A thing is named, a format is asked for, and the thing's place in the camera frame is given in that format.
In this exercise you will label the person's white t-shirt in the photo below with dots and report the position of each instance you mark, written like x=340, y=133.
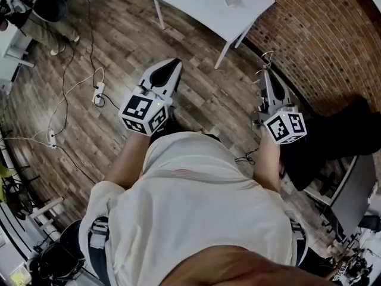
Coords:
x=193, y=207

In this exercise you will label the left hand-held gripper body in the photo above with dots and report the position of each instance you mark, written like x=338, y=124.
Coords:
x=140, y=109

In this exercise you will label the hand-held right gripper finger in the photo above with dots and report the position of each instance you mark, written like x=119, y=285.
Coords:
x=264, y=88
x=281, y=92

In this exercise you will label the white table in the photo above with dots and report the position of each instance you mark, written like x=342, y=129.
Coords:
x=193, y=4

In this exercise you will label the thin metal frame glasses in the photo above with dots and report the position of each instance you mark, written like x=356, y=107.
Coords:
x=267, y=54

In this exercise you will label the spare hand-held gripper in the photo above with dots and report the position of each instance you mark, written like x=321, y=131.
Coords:
x=341, y=273

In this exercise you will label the person's right forearm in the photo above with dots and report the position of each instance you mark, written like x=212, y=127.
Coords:
x=268, y=165

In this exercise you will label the person's chin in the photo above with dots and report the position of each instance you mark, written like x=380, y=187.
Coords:
x=238, y=268

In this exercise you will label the black office chair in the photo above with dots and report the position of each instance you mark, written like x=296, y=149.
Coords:
x=333, y=136

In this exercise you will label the black round bin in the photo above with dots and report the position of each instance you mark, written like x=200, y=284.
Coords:
x=61, y=255

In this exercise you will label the white desk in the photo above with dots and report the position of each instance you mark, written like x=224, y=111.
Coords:
x=13, y=45

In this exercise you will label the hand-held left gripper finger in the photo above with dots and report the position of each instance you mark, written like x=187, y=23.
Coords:
x=154, y=70
x=176, y=80

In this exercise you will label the person's black trousers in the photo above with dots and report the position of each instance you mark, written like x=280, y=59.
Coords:
x=175, y=125

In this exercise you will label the green plant leaves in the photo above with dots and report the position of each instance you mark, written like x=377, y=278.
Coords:
x=5, y=179

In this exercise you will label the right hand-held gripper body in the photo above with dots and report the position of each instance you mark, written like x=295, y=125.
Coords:
x=285, y=127

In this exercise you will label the dark computer monitor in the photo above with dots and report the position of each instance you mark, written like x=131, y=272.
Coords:
x=352, y=195

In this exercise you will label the white power strip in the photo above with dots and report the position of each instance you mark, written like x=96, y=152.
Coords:
x=99, y=92
x=52, y=137

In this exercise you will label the person's left forearm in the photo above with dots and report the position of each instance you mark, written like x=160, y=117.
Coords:
x=128, y=162

